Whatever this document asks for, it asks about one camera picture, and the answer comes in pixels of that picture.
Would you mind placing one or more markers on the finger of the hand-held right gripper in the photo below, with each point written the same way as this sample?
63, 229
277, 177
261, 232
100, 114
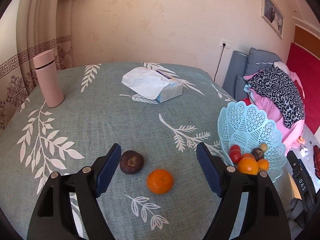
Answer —
294, 161

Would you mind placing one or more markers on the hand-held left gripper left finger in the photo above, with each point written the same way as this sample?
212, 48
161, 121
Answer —
108, 171

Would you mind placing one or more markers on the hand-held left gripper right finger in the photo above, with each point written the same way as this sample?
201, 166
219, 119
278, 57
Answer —
208, 171

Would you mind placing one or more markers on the dark brown wrinkled fruit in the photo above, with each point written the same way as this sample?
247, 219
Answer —
131, 161
257, 153

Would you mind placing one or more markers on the red tomato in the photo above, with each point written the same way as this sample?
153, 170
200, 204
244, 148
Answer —
235, 147
235, 156

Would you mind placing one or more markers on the small tangerine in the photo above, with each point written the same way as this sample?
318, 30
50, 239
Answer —
160, 181
263, 164

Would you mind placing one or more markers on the small brown kiwi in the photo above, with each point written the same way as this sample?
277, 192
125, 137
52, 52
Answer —
263, 147

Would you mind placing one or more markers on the light blue lattice basket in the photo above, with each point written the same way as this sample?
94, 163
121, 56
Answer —
250, 127

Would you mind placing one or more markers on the small white object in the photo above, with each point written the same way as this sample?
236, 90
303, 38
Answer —
304, 152

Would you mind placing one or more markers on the small pink toy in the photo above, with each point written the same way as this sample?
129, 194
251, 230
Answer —
300, 140

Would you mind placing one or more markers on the dark red object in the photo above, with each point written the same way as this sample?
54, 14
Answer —
317, 160

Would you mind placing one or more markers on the grey-green leaf print tablecloth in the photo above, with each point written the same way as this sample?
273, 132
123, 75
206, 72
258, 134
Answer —
112, 122

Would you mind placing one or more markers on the pink blanket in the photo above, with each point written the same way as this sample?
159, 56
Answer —
265, 105

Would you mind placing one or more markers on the leopard print cloth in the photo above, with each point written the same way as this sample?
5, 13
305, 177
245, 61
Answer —
280, 90

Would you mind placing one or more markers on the red headboard panel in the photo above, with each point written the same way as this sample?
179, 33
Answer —
307, 75

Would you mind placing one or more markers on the blue tissue pack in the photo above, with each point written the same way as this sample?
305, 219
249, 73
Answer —
171, 91

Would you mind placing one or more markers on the white pillow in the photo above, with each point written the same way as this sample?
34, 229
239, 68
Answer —
282, 67

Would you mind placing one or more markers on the pink insulated bottle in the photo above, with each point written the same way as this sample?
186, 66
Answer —
48, 80

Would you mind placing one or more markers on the orange wooden panel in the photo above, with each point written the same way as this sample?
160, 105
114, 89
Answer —
306, 38

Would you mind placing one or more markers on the beige patterned curtain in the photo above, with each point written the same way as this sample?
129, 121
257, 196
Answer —
40, 30

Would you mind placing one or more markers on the white wall socket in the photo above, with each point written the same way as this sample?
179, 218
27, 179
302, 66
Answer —
225, 43

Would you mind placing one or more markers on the framed wall picture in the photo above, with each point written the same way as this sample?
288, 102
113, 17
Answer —
272, 13

